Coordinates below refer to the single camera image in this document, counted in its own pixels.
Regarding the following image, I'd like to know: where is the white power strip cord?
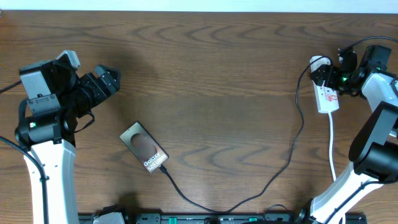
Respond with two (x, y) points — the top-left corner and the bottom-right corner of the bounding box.
(328, 112), (338, 182)

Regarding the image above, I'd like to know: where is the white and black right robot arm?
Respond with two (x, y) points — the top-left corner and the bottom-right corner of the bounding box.
(294, 45), (397, 223)

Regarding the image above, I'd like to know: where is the black phone charging cable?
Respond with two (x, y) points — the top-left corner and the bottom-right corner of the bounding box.
(158, 55), (334, 215)

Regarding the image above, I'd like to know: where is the white power strip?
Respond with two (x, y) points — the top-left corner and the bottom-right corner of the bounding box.
(310, 55), (339, 114)

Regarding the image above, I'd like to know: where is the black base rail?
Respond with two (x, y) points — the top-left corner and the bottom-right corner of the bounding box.
(77, 212), (368, 224)

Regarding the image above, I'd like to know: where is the black left camera cable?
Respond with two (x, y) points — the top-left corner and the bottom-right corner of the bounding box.
(0, 79), (50, 224)

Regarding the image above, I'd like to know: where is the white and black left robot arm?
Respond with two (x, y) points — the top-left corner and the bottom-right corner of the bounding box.
(15, 57), (121, 223)

